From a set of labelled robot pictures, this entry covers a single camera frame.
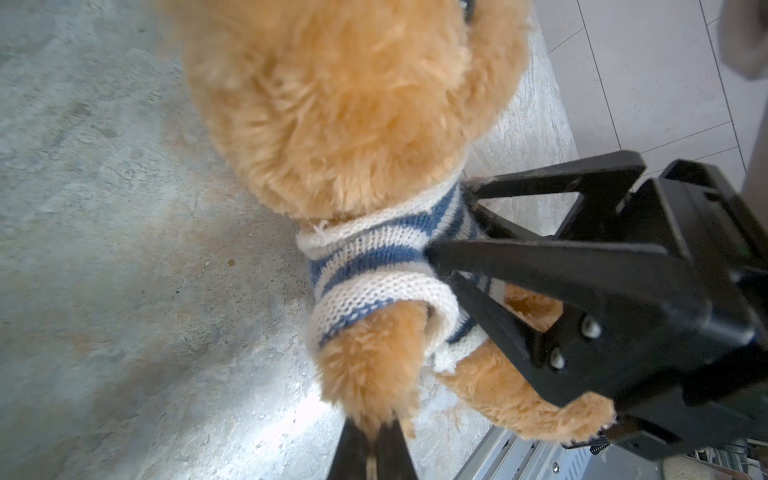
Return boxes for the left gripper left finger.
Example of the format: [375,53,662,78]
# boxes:
[326,418,370,480]

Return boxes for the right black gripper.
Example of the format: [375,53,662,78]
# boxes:
[428,160,767,460]

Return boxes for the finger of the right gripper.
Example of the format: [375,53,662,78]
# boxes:
[465,150,646,240]

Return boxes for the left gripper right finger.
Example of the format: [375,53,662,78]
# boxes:
[375,419,418,480]

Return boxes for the striped knit bear sweater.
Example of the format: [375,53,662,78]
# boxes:
[297,173,489,372]

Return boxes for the brown teddy bear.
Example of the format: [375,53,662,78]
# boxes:
[158,1,615,443]

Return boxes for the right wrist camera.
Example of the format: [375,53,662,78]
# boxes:
[718,0,767,80]

